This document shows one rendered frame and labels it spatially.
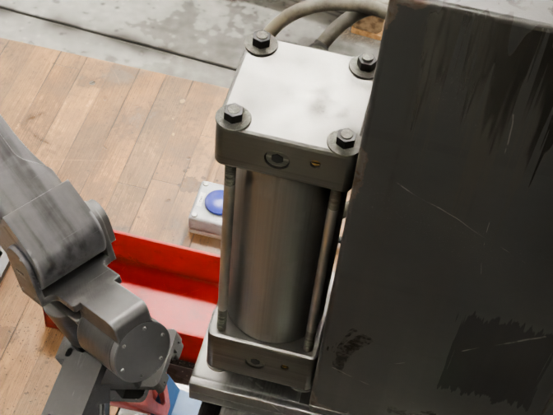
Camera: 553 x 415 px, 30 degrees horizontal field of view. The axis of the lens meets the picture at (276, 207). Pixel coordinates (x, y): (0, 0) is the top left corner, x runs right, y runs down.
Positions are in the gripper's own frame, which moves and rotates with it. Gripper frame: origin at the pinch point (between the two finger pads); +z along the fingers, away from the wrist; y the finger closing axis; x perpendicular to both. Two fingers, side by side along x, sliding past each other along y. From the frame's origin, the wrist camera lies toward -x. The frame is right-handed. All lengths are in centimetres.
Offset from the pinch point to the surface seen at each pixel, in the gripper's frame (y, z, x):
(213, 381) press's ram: 12.9, -12.5, -4.8
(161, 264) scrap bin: -11.1, 5.9, 23.8
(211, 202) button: -7.0, 5.7, 33.7
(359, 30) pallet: -42, 92, 180
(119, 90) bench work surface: -26, 1, 53
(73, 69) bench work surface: -33, -2, 55
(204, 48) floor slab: -79, 77, 161
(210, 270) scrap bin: -4.9, 7.4, 23.8
